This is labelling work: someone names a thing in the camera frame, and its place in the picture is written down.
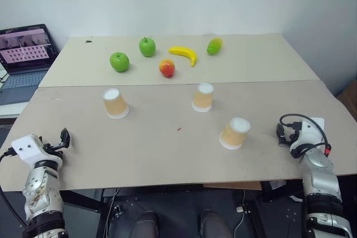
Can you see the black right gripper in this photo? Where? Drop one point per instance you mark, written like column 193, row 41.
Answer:
column 293, row 132

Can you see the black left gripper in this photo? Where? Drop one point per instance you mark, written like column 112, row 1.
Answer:
column 53, row 149

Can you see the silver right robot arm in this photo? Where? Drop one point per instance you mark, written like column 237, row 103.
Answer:
column 323, row 179

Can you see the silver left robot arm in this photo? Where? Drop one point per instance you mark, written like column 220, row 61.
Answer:
column 42, row 190

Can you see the orange paper cup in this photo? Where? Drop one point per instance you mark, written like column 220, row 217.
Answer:
column 202, row 100
column 115, row 107
column 234, row 136

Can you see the white side desk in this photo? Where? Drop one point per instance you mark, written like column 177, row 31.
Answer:
column 11, row 111

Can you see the brown cardboard piece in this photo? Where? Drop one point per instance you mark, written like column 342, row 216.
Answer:
column 231, row 185

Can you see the brown cardboard box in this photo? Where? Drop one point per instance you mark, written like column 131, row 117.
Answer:
column 348, row 98

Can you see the green toy apple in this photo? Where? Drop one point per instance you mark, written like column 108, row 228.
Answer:
column 147, row 47
column 119, row 62

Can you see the open laptop computer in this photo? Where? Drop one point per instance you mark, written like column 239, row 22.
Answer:
column 25, row 54

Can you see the small dark scrap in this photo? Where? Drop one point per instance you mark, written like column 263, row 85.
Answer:
column 88, row 41

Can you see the green yellow toy mango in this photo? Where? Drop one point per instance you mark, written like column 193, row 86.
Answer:
column 214, row 46

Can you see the dark rounded shape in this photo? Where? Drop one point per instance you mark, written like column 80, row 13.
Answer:
column 146, row 225
column 214, row 225

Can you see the red yellow toy peach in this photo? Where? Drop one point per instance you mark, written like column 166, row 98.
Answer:
column 166, row 68

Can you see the yellow toy banana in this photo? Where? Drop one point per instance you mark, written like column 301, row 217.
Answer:
column 184, row 52

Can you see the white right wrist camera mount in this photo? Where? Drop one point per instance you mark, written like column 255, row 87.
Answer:
column 311, row 132

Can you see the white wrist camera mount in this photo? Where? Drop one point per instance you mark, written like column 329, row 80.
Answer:
column 311, row 132
column 28, row 147

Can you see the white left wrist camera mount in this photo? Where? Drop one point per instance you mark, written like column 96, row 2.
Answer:
column 28, row 147

